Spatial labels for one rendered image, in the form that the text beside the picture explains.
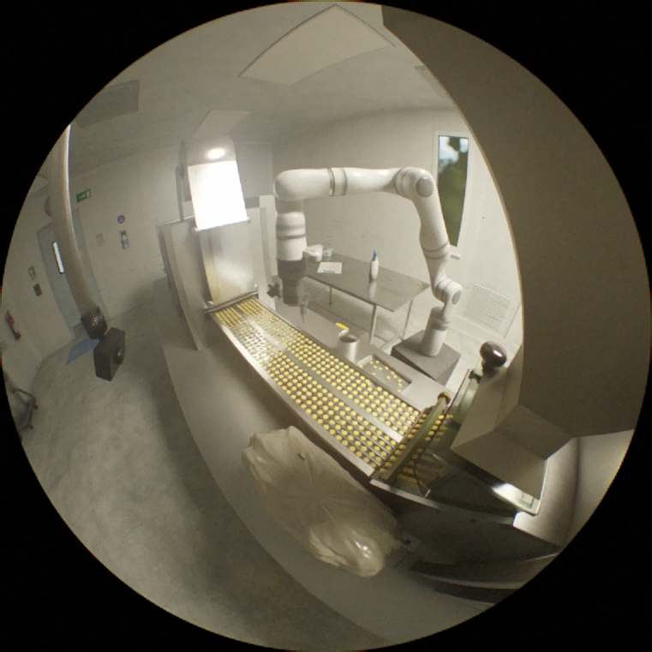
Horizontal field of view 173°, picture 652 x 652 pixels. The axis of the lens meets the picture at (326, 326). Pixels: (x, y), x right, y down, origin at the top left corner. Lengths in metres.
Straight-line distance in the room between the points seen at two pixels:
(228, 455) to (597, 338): 0.70
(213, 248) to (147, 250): 3.60
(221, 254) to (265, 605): 1.71
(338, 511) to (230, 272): 0.80
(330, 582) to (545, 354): 0.56
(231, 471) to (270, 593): 0.98
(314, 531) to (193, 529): 1.23
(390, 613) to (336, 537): 0.31
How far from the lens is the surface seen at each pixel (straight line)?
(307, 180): 0.47
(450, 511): 0.36
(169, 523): 1.67
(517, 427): 0.27
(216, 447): 0.69
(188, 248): 0.86
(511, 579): 0.32
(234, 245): 0.84
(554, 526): 0.41
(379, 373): 0.80
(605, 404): 0.22
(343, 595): 0.60
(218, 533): 1.50
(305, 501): 0.40
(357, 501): 0.41
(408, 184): 0.56
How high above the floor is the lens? 1.37
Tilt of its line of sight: 34 degrees down
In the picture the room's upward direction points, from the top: 1 degrees clockwise
